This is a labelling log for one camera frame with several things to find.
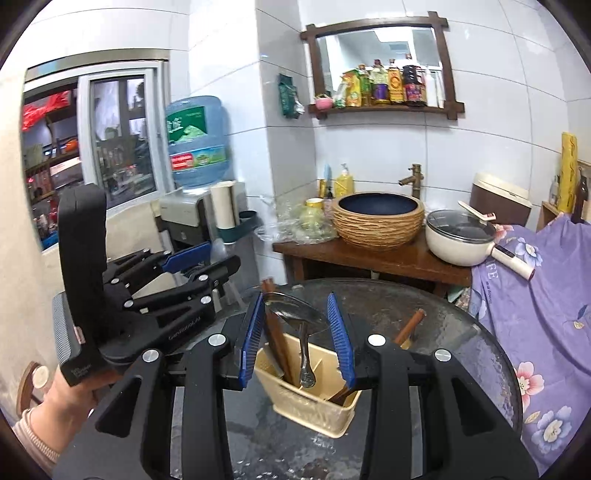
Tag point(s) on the green bottle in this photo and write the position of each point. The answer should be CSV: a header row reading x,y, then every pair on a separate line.
x,y
364,87

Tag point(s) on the woven pattern basin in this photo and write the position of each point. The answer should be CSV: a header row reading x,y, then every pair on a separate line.
x,y
378,230

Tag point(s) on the wooden counter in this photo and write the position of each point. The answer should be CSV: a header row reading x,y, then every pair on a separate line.
x,y
392,263

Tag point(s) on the person's left hand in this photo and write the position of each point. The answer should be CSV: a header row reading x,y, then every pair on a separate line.
x,y
64,406

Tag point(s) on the grey water dispenser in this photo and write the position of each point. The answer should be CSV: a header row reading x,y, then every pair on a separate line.
x,y
184,217

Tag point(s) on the green wall-mounted holder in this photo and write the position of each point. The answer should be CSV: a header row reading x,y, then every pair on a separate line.
x,y
247,221

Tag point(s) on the yellow cup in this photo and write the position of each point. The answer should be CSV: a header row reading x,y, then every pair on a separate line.
x,y
314,205

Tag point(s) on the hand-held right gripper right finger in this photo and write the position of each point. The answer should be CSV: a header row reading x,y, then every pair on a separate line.
x,y
341,341

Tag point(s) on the sliding aluminium window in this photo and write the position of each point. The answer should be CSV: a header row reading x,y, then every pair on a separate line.
x,y
84,138

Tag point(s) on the dark pump bottle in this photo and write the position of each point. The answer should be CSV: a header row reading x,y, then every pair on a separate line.
x,y
325,189

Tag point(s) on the amber sauce bottle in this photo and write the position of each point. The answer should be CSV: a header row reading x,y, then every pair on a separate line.
x,y
395,85

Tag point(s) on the purple floral cloth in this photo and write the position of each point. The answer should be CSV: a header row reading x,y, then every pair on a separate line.
x,y
545,323

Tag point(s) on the pink bowl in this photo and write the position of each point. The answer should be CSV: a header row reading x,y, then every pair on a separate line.
x,y
324,102

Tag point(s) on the metal spoon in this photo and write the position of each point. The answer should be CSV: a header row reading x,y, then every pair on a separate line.
x,y
295,311

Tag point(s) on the clear plastic bag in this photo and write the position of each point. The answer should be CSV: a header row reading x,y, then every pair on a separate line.
x,y
286,226

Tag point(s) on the white pan with glass lid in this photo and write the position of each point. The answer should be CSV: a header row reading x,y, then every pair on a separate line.
x,y
452,251

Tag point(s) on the white bottle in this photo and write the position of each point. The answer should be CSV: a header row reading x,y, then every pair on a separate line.
x,y
434,90

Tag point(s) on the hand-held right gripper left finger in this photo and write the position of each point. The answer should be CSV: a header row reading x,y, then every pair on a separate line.
x,y
251,341

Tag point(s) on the brown glass bottle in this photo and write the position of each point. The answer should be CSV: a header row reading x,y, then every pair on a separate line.
x,y
581,198

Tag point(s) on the wooden framed mirror shelf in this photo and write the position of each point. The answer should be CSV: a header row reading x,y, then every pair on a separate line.
x,y
442,69

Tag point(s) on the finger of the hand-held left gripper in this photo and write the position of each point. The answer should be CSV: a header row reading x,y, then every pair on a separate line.
x,y
184,258
203,281

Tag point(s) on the green packet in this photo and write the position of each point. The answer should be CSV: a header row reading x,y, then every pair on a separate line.
x,y
288,94

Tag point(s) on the small wooden box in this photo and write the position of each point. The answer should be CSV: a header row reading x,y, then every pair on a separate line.
x,y
548,216

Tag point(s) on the yellow dish soap bottle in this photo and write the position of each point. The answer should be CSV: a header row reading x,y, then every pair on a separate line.
x,y
344,184

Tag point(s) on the beige cloth cover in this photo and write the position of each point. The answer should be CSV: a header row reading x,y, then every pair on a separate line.
x,y
134,230

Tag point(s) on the cooking oil bottle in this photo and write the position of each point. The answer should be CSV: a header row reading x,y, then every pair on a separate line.
x,y
379,87

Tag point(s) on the bronze faucet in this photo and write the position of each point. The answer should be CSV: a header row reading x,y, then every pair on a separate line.
x,y
415,177

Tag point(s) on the white rice paddle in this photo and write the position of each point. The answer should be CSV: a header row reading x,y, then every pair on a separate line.
x,y
475,211

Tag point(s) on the round glass table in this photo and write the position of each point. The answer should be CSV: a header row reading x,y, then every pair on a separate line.
x,y
438,369

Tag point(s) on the blue water jug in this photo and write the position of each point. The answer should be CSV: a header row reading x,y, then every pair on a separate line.
x,y
198,120

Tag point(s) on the person's left forearm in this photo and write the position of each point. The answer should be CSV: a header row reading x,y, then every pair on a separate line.
x,y
37,438

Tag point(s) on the dark soy sauce bottle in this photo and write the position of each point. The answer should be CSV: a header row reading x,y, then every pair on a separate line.
x,y
414,85

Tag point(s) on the brown and white rice cooker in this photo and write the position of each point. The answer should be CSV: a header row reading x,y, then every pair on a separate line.
x,y
498,203

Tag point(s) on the beige perforated utensil holder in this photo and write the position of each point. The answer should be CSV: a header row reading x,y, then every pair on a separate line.
x,y
304,410

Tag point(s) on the yellow seasoning packet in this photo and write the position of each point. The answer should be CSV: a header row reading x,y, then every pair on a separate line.
x,y
351,90

